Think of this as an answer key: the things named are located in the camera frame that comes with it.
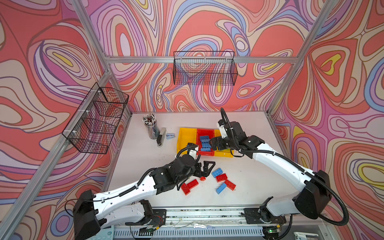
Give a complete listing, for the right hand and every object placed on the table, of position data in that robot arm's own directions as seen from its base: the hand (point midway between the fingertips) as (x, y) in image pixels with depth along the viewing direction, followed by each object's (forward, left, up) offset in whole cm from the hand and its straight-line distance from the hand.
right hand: (217, 143), depth 81 cm
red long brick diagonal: (-16, +15, -17) cm, 27 cm away
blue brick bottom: (-19, -1, -16) cm, 25 cm away
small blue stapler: (+18, +30, -15) cm, 38 cm away
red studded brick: (-17, -6, -16) cm, 25 cm away
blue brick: (+15, +6, -14) cm, 21 cm away
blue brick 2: (+5, +6, -15) cm, 16 cm away
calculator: (-38, +55, -14) cm, 68 cm away
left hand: (-13, +7, +3) cm, 15 cm away
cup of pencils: (+17, +40, +1) cm, 44 cm away
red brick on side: (-14, +9, -15) cm, 22 cm away
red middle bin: (+16, +6, -10) cm, 20 cm away
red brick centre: (-13, -2, -17) cm, 21 cm away
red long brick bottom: (-19, +19, -17) cm, 31 cm away
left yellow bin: (+18, +19, -16) cm, 30 cm away
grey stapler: (+15, +36, -13) cm, 41 cm away
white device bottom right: (-41, -35, -15) cm, 56 cm away
